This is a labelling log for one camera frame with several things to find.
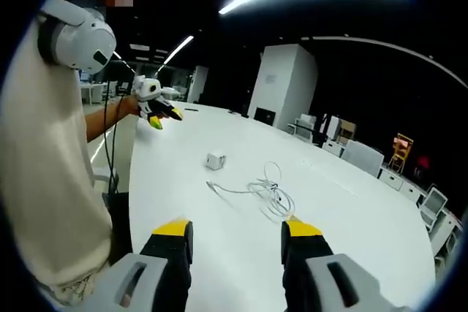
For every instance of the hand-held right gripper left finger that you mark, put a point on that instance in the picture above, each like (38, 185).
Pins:
(166, 253)

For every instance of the yellow wooden chair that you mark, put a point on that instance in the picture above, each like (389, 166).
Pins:
(401, 151)

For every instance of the person in beige shirt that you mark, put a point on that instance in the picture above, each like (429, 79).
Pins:
(40, 162)

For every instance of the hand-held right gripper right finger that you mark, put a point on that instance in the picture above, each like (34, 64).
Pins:
(303, 250)

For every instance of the white charger adapter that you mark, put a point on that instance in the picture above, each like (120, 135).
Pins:
(215, 161)

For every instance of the white low cabinet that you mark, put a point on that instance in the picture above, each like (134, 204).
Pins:
(391, 178)

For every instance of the white framed chair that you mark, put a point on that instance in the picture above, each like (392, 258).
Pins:
(433, 204)

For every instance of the white desk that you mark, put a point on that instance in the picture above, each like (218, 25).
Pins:
(237, 261)

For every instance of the red object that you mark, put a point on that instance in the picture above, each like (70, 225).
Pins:
(423, 162)

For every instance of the person's left hand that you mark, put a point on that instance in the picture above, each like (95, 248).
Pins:
(132, 105)

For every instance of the white worn chest device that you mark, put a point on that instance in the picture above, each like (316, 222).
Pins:
(82, 39)

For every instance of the white panel chair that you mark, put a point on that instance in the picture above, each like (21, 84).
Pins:
(363, 158)

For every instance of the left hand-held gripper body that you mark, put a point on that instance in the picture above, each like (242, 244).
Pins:
(148, 89)

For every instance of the white square pillar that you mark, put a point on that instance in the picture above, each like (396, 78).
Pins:
(283, 82)

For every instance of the black monitor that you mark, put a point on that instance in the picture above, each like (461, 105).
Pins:
(264, 115)

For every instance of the small black desk item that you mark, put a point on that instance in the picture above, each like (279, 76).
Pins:
(191, 109)

